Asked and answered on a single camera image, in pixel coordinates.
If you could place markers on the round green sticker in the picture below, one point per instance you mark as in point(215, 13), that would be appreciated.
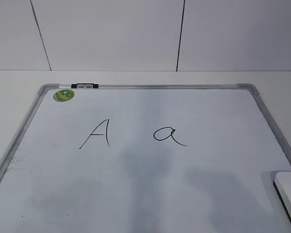
point(64, 95)

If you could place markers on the white board with aluminium frame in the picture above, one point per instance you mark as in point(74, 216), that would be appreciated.
point(145, 159)

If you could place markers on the white whiteboard eraser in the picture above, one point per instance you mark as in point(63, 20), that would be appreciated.
point(289, 189)

